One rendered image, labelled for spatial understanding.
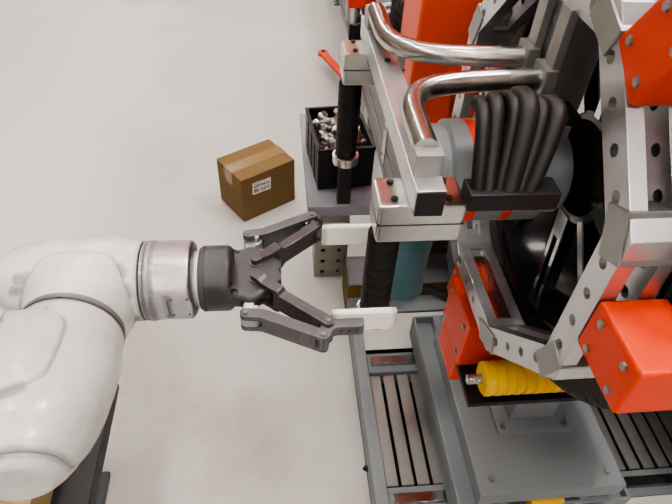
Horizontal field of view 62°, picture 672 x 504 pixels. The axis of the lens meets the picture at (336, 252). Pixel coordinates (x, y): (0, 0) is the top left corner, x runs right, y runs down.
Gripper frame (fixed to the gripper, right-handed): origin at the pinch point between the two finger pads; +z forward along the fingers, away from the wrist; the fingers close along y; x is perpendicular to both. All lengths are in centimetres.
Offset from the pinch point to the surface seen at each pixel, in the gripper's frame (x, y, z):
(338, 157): -6.3, -32.7, -1.0
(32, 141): -83, -158, -109
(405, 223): 9.9, 2.6, 1.7
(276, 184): -72, -112, -12
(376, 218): 10.0, 1.9, -1.2
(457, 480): -68, -4, 25
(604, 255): 10.0, 8.2, 20.5
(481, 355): -33.7, -11.0, 23.8
